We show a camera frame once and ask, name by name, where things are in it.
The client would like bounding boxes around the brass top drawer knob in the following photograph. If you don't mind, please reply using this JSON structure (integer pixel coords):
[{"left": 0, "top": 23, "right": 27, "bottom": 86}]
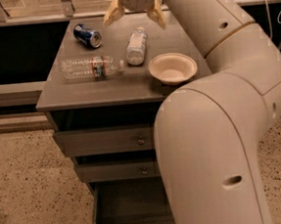
[{"left": 137, "top": 136, "right": 146, "bottom": 146}]

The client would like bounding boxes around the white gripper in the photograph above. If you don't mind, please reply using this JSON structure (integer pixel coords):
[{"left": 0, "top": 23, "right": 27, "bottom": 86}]
[{"left": 103, "top": 0, "right": 166, "bottom": 29}]

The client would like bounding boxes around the clear plastic water bottle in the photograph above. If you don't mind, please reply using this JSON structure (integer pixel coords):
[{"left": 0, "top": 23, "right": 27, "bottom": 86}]
[{"left": 61, "top": 56, "right": 124, "bottom": 80}]

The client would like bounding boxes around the metal railing frame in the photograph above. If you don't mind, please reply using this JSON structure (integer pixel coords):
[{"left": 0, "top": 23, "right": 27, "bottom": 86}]
[{"left": 0, "top": 0, "right": 281, "bottom": 110}]

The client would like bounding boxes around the white cable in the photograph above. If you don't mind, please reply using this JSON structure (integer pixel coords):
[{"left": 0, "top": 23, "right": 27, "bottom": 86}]
[{"left": 258, "top": 0, "right": 281, "bottom": 42}]

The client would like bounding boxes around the grey middle drawer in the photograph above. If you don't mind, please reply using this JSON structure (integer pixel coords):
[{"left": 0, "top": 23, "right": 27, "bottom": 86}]
[{"left": 74, "top": 158, "right": 160, "bottom": 183}]

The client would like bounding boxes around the brass middle drawer knob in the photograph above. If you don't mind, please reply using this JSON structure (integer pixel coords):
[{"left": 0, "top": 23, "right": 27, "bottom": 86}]
[{"left": 141, "top": 167, "right": 149, "bottom": 175}]

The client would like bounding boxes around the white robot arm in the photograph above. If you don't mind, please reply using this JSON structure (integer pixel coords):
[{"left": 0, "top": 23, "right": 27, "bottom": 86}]
[{"left": 104, "top": 0, "right": 281, "bottom": 224}]

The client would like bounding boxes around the grey top drawer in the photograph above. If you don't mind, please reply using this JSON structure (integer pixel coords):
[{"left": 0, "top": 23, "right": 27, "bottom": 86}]
[{"left": 53, "top": 125, "right": 155, "bottom": 157}]

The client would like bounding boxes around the white paper bowl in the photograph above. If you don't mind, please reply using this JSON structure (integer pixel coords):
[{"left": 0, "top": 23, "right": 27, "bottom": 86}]
[{"left": 148, "top": 53, "right": 198, "bottom": 86}]

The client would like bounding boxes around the brass drawer knob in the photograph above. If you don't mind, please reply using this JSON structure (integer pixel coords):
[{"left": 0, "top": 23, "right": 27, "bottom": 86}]
[
  {"left": 141, "top": 167, "right": 149, "bottom": 175},
  {"left": 137, "top": 136, "right": 146, "bottom": 146}
]

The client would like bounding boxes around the blue soda can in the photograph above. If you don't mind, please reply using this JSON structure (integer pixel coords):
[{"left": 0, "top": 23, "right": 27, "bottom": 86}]
[{"left": 73, "top": 23, "right": 102, "bottom": 49}]

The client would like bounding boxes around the grey open bottom drawer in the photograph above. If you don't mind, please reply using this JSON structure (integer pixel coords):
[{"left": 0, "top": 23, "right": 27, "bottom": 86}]
[{"left": 92, "top": 176, "right": 175, "bottom": 224}]

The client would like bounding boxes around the blue white plastic bottle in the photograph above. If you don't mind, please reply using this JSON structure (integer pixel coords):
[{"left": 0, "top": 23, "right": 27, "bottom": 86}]
[{"left": 126, "top": 27, "right": 148, "bottom": 66}]

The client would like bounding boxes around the grey wooden drawer cabinet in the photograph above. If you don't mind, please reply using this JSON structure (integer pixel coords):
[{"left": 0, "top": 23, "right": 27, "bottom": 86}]
[{"left": 27, "top": 6, "right": 227, "bottom": 224}]

